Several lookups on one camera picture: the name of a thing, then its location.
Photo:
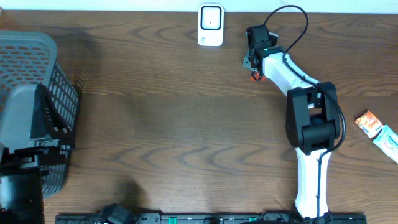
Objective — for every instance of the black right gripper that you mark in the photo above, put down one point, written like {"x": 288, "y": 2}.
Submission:
{"x": 246, "y": 60}

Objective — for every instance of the red chocolate bar wrapper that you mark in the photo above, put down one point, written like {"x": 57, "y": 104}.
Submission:
{"x": 257, "y": 77}

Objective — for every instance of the small orange box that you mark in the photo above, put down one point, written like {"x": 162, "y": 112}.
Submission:
{"x": 370, "y": 124}

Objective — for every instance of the teal wet wipes pack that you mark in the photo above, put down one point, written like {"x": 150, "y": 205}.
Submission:
{"x": 387, "y": 140}

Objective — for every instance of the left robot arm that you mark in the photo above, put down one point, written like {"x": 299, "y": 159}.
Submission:
{"x": 31, "y": 149}

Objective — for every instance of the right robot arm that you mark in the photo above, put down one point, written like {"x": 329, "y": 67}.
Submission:
{"x": 312, "y": 119}

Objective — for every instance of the white barcode scanner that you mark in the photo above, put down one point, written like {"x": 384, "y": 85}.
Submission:
{"x": 210, "y": 25}

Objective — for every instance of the grey plastic mesh basket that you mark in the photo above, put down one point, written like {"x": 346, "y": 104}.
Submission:
{"x": 30, "y": 58}

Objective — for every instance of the black mounting rail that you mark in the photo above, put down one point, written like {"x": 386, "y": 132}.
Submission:
{"x": 116, "y": 214}

